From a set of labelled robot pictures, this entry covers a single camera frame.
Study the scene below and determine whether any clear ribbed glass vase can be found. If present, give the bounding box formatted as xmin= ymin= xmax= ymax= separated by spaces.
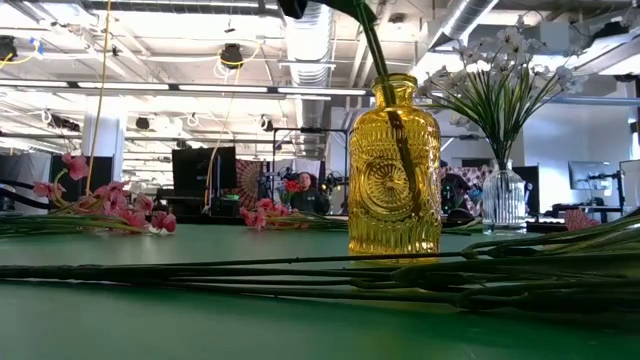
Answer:
xmin=481 ymin=159 xmax=527 ymax=236

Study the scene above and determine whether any long ceiling light bar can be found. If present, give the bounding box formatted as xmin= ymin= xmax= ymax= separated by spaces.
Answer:
xmin=0 ymin=78 xmax=374 ymax=99

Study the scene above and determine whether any black round ceiling camera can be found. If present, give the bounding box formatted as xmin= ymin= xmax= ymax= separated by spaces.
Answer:
xmin=219 ymin=43 xmax=245 ymax=70

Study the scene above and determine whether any pink artificial flower bunch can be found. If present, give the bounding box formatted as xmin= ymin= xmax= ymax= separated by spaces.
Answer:
xmin=0 ymin=152 xmax=178 ymax=236
xmin=0 ymin=207 xmax=640 ymax=316
xmin=238 ymin=197 xmax=350 ymax=232

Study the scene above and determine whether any green table mat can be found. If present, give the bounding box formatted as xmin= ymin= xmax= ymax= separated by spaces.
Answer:
xmin=0 ymin=224 xmax=640 ymax=360

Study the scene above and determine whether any looped yellow ceiling cable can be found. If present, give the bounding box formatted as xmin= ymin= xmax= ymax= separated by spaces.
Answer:
xmin=202 ymin=42 xmax=262 ymax=209

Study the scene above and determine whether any black monitor on stand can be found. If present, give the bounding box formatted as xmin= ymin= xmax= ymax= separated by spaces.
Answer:
xmin=172 ymin=146 xmax=238 ymax=194

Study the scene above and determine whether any silver ribbed ventilation duct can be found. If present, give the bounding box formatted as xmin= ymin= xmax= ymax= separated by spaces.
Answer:
xmin=278 ymin=0 xmax=335 ymax=159

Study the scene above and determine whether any black metal rig frame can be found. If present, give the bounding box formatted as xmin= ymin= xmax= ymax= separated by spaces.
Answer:
xmin=271 ymin=127 xmax=350 ymax=217

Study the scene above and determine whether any dark background desk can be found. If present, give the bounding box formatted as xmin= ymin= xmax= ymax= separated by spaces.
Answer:
xmin=549 ymin=202 xmax=626 ymax=225

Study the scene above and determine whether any yellow embossed glass vase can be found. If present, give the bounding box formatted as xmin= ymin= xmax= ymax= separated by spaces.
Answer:
xmin=347 ymin=73 xmax=443 ymax=257

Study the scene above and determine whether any black standing panel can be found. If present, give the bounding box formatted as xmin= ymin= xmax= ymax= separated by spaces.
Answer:
xmin=49 ymin=155 xmax=115 ymax=201

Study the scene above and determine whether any silver slanted ventilation duct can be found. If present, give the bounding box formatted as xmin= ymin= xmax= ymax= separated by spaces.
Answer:
xmin=427 ymin=0 xmax=501 ymax=51

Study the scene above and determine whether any patterned mandala tapestry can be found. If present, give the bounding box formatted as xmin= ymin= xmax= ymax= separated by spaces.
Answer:
xmin=235 ymin=158 xmax=265 ymax=196

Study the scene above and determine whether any person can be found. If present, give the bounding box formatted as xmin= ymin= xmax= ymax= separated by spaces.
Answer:
xmin=438 ymin=158 xmax=474 ymax=224
xmin=290 ymin=171 xmax=330 ymax=215

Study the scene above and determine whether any grey desktop monitor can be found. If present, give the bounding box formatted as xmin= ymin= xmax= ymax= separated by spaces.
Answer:
xmin=568 ymin=160 xmax=615 ymax=192

